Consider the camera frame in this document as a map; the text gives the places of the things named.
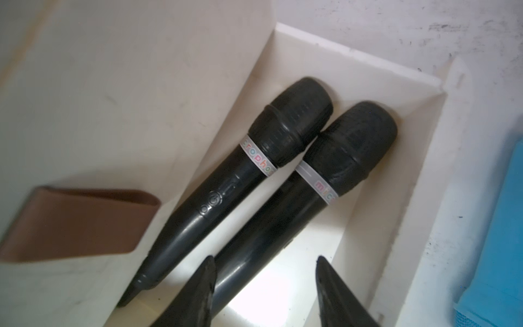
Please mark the black toy microphone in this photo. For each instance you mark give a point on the black toy microphone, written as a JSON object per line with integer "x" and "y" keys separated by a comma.
{"x": 281, "y": 132}
{"x": 339, "y": 159}

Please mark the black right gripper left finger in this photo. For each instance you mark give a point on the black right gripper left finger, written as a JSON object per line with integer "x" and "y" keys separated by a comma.
{"x": 192, "y": 305}

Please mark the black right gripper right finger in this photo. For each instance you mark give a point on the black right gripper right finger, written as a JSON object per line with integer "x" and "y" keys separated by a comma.
{"x": 338, "y": 305}

